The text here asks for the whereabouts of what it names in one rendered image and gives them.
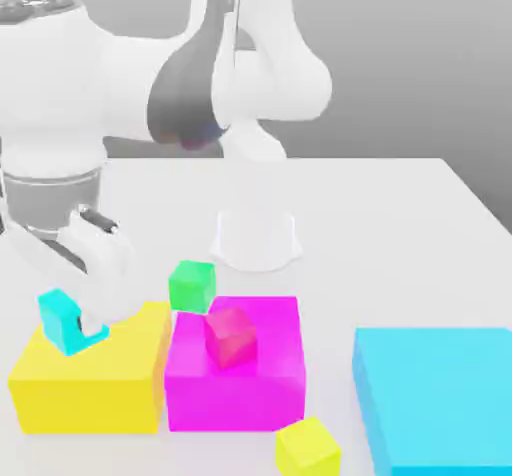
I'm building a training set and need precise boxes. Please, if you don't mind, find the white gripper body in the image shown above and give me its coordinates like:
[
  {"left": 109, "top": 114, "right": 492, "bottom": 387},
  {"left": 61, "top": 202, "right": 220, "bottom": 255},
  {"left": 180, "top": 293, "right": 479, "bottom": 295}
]
[{"left": 5, "top": 219, "right": 142, "bottom": 335}]

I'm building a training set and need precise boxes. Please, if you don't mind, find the small red cube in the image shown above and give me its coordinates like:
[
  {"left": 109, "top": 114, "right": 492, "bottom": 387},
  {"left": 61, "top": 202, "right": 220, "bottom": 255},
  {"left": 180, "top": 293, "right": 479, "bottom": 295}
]
[{"left": 203, "top": 306, "right": 258, "bottom": 370}]

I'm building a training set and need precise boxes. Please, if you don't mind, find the small cyan cube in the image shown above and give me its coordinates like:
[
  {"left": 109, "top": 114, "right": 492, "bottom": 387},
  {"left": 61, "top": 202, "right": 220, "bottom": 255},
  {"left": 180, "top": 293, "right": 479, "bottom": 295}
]
[{"left": 37, "top": 288, "right": 111, "bottom": 357}]

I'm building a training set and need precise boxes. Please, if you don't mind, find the large yellow box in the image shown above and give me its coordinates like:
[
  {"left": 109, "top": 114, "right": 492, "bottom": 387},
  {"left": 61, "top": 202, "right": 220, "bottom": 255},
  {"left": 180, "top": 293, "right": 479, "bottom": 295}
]
[{"left": 7, "top": 301, "right": 174, "bottom": 436}]

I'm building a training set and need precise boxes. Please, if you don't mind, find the large cyan box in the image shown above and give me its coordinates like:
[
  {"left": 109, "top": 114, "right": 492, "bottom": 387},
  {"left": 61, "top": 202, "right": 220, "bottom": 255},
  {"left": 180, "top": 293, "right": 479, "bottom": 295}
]
[{"left": 351, "top": 326, "right": 512, "bottom": 476}]

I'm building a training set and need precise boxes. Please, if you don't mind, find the large magenta box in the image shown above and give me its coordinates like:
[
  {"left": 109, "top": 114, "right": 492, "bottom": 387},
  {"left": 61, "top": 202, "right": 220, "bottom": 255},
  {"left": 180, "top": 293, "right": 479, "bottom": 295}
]
[{"left": 163, "top": 295, "right": 308, "bottom": 434}]

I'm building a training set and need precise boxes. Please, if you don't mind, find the small green cube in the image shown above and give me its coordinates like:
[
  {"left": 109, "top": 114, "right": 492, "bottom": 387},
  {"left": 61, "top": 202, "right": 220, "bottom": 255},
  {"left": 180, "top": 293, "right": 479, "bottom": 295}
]
[{"left": 167, "top": 259, "right": 218, "bottom": 316}]

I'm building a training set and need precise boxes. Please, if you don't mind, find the small yellow cube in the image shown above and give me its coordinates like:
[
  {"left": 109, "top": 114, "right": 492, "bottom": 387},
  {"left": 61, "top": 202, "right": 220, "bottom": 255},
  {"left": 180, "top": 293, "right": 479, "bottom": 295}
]
[{"left": 274, "top": 415, "right": 343, "bottom": 476}]

